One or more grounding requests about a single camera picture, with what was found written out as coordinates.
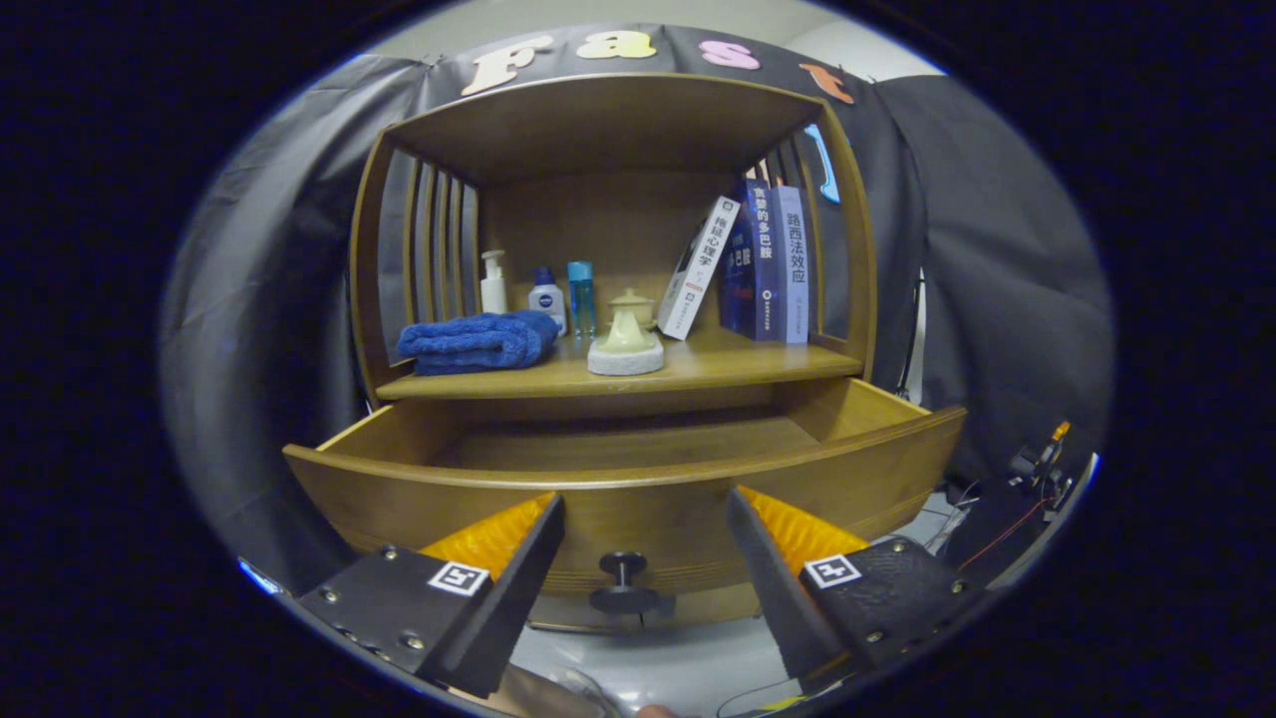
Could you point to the orange and black device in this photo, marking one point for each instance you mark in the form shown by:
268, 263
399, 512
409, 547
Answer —
1047, 454

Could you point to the white book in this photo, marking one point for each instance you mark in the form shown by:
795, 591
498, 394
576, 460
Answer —
698, 269

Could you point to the clear blue bottle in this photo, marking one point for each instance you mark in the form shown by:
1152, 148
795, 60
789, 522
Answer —
581, 299

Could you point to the dark blue book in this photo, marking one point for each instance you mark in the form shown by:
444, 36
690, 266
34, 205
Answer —
758, 269

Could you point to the wooden drawer with black knob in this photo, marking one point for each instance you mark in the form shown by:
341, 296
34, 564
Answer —
648, 514

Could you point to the white pump bottle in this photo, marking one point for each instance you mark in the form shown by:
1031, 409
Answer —
493, 294

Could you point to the wooden cabinet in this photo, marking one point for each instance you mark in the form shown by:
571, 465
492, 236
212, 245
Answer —
598, 125

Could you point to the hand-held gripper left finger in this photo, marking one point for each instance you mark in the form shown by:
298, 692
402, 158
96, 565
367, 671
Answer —
503, 613

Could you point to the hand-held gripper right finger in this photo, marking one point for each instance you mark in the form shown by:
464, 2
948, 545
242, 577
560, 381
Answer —
778, 598

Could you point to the white bottle with blue cap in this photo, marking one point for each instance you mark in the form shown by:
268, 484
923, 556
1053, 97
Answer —
546, 297

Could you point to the light blue book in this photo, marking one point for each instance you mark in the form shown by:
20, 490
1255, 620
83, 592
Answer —
795, 269

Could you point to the phone with lit screen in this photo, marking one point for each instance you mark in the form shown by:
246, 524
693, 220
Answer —
261, 578

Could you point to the cream lidded teacup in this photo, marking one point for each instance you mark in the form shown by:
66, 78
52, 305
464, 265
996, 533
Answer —
631, 297

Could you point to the cream brush with white sponge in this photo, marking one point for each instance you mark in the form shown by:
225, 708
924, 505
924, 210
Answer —
626, 344

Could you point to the blue folded towel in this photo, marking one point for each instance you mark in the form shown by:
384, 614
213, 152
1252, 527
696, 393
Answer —
478, 342

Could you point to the wooden countertop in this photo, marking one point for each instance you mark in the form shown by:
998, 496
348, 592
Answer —
738, 364

